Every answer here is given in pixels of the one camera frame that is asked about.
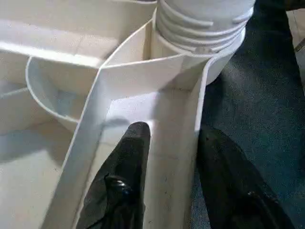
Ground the white plastic table top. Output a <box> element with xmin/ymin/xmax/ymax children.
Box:
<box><xmin>0</xmin><ymin>0</ymin><xmax>247</xmax><ymax>229</ymax></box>

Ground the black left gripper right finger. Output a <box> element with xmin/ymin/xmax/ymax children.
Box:
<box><xmin>196</xmin><ymin>127</ymin><xmax>296</xmax><ymax>229</ymax></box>

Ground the white plastic table leg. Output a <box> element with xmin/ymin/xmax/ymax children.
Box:
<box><xmin>152</xmin><ymin>0</ymin><xmax>256</xmax><ymax>52</ymax></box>

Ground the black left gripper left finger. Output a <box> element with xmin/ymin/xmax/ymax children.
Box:
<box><xmin>75</xmin><ymin>121</ymin><xmax>152</xmax><ymax>229</ymax></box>

